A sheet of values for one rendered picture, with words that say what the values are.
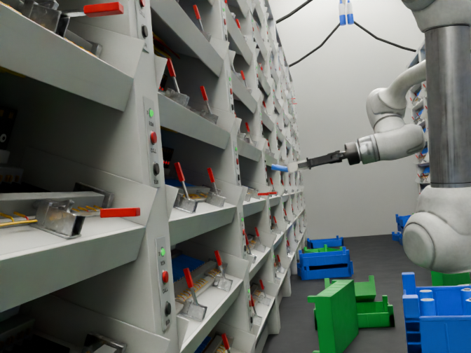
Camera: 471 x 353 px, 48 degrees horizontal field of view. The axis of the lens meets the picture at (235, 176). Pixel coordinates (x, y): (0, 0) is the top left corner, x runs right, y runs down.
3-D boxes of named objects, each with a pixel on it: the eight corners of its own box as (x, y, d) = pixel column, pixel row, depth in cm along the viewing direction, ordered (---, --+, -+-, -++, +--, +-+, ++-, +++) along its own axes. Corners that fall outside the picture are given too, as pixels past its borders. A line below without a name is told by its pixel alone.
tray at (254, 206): (263, 210, 205) (270, 187, 205) (237, 220, 145) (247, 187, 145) (214, 195, 208) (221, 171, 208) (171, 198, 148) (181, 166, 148)
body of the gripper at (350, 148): (355, 141, 177) (328, 148, 178) (356, 139, 168) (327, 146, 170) (360, 163, 176) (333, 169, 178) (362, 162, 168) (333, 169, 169)
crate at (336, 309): (359, 333, 194) (338, 333, 197) (353, 279, 195) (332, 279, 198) (336, 360, 167) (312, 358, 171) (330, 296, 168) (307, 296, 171)
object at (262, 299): (271, 307, 204) (282, 274, 203) (249, 358, 144) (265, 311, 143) (223, 291, 207) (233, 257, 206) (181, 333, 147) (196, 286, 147)
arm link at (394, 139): (381, 169, 172) (372, 141, 180) (429, 158, 169) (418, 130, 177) (378, 148, 164) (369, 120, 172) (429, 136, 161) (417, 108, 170)
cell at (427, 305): (434, 300, 70) (439, 349, 70) (434, 298, 72) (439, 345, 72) (420, 301, 71) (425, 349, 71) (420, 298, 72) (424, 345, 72)
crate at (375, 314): (388, 314, 218) (386, 295, 219) (394, 326, 198) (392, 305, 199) (316, 317, 223) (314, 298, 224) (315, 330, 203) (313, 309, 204)
